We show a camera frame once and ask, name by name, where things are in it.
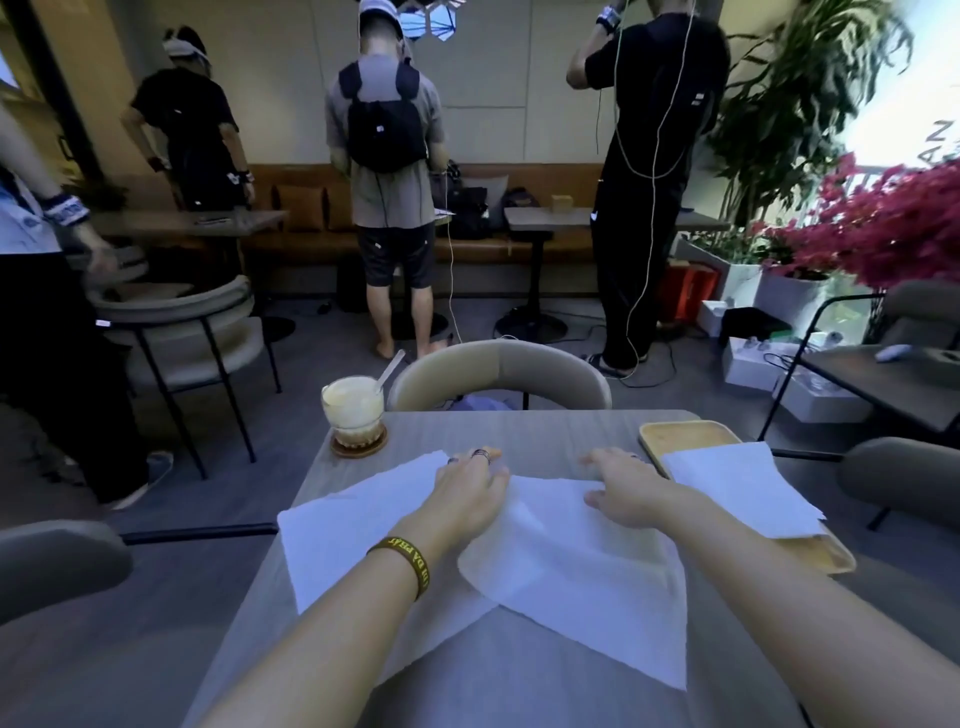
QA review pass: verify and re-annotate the person's left hand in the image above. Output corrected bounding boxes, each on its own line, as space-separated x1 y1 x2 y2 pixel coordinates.
391 448 513 577

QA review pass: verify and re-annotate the person's left forearm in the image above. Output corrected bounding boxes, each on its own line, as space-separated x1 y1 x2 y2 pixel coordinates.
196 551 423 728

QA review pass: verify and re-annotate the beige chair with black legs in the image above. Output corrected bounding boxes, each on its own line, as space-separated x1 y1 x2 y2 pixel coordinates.
86 274 284 481

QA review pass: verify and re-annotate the grey chair with dark seat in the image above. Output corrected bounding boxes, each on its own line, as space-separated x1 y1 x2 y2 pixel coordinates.
756 280 960 451

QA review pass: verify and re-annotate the brown leather cushion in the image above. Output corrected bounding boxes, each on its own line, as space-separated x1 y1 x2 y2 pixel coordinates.
270 183 332 233

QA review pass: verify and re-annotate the large white paper napkin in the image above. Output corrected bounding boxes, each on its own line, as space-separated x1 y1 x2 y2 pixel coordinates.
277 450 513 687

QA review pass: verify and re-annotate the thin white cable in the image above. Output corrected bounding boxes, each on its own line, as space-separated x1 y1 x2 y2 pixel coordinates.
446 171 460 348

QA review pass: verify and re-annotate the orange plastic crate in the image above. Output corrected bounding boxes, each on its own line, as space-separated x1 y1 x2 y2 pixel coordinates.
658 261 723 325

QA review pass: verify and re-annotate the wooden cafe table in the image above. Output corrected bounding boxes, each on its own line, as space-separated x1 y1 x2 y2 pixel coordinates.
73 209 298 343

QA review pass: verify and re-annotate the small white paper napkin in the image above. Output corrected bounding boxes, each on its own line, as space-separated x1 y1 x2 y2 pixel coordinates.
660 441 827 540

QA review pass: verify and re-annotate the white round planter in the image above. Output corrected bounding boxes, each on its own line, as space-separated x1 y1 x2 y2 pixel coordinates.
752 264 832 337

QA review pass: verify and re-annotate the beige curved-back chair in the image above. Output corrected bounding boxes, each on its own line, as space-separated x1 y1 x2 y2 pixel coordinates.
386 339 613 413

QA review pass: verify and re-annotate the black backpack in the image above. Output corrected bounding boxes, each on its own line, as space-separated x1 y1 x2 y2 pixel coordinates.
337 60 430 175

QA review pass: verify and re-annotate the blue white wrist tracker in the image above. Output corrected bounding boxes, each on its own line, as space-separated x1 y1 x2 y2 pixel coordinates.
40 192 96 228

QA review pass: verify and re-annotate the tall green leafy plant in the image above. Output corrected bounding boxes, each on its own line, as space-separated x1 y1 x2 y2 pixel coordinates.
703 0 918 230

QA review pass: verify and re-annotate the light blue cloth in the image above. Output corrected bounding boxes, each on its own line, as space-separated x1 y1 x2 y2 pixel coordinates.
448 393 520 413

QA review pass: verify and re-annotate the grey padded chair armrest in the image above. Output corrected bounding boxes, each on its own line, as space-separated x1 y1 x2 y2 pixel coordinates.
0 519 279 628

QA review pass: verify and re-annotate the white flat carton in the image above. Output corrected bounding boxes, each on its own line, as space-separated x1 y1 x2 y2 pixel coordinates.
771 370 876 426

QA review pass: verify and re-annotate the person's right hand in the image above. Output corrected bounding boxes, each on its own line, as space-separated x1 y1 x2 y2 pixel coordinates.
581 448 680 531

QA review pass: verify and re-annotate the grey pedestal cafe table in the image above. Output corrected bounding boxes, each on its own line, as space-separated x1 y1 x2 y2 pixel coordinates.
495 205 730 345

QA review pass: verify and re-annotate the black bag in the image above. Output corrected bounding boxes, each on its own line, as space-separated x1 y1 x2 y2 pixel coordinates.
441 186 492 241

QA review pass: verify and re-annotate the red flowering plant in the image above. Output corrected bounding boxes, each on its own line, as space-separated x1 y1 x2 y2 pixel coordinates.
756 153 960 292

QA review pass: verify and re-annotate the small white box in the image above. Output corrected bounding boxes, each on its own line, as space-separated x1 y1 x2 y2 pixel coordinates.
696 299 734 336

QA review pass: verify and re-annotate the long white cable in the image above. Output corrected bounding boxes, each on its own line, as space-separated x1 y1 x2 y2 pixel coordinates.
595 0 703 370

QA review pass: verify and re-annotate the beige padded chair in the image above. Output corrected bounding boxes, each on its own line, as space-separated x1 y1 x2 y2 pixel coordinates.
81 246 198 303

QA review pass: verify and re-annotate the clear drinking straw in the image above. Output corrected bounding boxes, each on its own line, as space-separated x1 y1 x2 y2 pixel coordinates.
374 348 407 393

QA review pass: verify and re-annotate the yellow rubber wristband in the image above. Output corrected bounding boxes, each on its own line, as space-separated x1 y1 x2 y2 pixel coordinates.
366 536 430 602

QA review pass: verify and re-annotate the glass of creamy drink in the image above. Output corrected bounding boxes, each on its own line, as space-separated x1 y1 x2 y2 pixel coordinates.
321 375 387 445

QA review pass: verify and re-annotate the person's right forearm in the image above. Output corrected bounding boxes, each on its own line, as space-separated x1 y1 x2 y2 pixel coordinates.
656 480 960 728

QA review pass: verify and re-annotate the white open carton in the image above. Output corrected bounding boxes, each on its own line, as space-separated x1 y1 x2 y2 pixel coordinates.
720 336 805 393

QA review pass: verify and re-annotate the black box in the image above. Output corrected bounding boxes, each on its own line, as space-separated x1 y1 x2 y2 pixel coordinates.
722 306 795 348

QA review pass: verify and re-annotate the round wooden coaster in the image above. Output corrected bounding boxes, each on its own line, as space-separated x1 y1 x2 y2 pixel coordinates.
330 426 390 459

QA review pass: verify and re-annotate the hexagonal ceiling light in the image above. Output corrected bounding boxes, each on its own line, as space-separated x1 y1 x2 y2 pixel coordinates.
396 0 461 41

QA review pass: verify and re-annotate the wooden serving tray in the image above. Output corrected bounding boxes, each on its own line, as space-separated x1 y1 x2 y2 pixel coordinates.
638 420 858 577

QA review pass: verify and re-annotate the brown leather bench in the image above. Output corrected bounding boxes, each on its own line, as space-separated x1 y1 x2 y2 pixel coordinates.
246 162 610 265

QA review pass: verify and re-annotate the grey padded chair back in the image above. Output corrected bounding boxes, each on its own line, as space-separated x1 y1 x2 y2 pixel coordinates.
838 437 960 532

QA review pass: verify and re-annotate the white square planter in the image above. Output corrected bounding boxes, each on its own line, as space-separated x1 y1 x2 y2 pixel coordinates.
673 234 764 310

